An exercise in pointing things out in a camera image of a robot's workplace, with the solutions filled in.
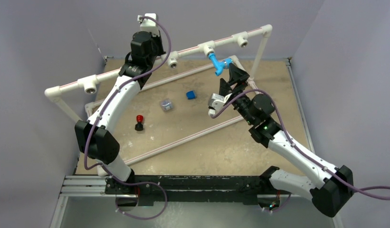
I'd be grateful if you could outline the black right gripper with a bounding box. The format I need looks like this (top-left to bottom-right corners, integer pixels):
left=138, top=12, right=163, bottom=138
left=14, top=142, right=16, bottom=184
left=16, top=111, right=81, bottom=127
left=219, top=63, right=256, bottom=124

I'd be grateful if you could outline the blue water faucet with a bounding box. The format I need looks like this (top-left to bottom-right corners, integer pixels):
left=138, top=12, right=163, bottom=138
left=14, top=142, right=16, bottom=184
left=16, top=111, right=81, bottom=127
left=208, top=52, right=233, bottom=76

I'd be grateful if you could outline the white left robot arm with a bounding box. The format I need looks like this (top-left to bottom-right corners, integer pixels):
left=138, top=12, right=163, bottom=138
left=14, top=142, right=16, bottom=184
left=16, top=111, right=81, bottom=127
left=75, top=31, right=165, bottom=194

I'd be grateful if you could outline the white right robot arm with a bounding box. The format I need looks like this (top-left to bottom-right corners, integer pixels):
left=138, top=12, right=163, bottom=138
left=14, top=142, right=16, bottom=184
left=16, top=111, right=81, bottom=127
left=219, top=63, right=353, bottom=218

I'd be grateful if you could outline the blue rectangular box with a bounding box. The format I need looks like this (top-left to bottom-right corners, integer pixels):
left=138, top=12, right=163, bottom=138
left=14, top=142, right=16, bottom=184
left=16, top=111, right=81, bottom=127
left=186, top=90, right=197, bottom=100

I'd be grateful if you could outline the clear box of clips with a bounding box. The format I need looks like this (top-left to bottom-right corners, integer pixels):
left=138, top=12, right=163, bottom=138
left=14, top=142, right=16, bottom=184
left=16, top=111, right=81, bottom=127
left=160, top=98, right=174, bottom=112

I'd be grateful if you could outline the red black stamp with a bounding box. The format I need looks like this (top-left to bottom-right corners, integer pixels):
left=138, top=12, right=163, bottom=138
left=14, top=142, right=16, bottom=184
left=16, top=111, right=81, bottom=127
left=134, top=115, right=144, bottom=131

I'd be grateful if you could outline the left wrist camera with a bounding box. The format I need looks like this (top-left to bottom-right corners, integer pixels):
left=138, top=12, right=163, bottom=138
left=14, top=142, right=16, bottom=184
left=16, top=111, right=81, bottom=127
left=137, top=15, right=160, bottom=37

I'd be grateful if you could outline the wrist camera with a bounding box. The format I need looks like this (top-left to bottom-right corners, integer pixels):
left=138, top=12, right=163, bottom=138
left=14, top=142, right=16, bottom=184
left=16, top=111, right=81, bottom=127
left=208, top=93, right=232, bottom=118
left=137, top=15, right=160, bottom=37

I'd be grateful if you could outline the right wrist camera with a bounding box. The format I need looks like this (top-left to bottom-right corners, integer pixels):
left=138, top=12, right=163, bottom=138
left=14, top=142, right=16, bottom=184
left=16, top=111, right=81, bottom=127
left=208, top=93, right=232, bottom=118

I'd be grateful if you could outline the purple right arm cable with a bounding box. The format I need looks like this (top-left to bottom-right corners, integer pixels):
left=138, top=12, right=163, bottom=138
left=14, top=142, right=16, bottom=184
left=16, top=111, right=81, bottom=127
left=209, top=89, right=390, bottom=201

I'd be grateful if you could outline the white PVC pipe frame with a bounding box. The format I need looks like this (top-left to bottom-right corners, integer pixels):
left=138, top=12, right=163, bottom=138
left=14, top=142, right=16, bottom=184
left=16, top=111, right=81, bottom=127
left=44, top=24, right=273, bottom=178

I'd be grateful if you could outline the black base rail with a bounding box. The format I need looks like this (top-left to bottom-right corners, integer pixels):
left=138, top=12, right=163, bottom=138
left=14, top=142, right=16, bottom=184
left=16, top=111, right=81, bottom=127
left=105, top=167, right=282, bottom=209

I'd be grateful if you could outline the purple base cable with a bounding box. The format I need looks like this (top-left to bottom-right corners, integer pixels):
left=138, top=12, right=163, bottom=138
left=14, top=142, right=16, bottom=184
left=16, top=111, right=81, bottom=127
left=115, top=184, right=168, bottom=221

